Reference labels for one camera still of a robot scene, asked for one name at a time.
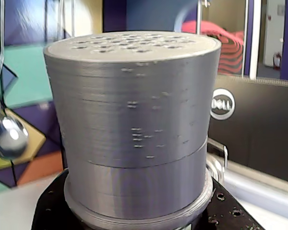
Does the hanging metal spoon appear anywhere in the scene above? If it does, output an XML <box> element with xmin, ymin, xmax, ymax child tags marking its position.
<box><xmin>0</xmin><ymin>0</ymin><xmax>30</xmax><ymax>161</ymax></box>

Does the black Dell monitor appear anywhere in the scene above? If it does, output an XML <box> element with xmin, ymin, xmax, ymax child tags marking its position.
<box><xmin>207</xmin><ymin>74</ymin><xmax>288</xmax><ymax>185</ymax></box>

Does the gray salt shaker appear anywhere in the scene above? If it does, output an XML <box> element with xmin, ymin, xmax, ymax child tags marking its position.
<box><xmin>43</xmin><ymin>31</ymin><xmax>222</xmax><ymax>227</ymax></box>

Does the blue wooden toy kitchen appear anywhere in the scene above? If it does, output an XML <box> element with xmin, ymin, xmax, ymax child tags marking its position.
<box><xmin>0</xmin><ymin>0</ymin><xmax>288</xmax><ymax>230</ymax></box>

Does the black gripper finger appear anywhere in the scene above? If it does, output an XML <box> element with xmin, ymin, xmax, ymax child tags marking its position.
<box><xmin>201</xmin><ymin>185</ymin><xmax>266</xmax><ymax>230</ymax></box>
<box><xmin>30</xmin><ymin>178</ymin><xmax>87</xmax><ymax>230</ymax></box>

